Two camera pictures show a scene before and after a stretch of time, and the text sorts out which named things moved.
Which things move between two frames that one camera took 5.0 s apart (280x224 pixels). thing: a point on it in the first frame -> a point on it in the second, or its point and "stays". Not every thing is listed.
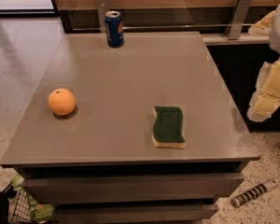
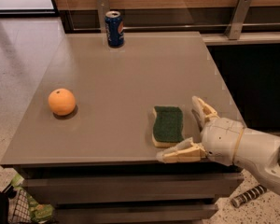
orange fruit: (61, 102) stays
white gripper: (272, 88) -> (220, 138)
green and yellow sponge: (167, 130) stays
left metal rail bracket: (102, 4) stays
